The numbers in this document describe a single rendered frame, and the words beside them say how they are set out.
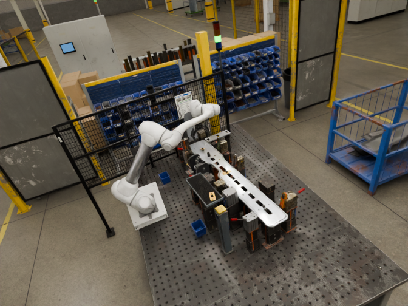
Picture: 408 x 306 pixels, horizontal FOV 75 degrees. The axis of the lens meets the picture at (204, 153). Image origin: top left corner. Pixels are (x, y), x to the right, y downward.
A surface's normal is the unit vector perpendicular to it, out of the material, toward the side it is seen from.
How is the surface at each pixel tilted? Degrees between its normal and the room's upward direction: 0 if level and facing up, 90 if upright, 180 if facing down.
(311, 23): 90
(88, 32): 90
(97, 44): 90
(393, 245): 0
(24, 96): 89
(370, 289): 0
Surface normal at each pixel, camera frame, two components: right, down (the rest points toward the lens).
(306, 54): 0.36, 0.50
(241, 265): -0.15, -0.82
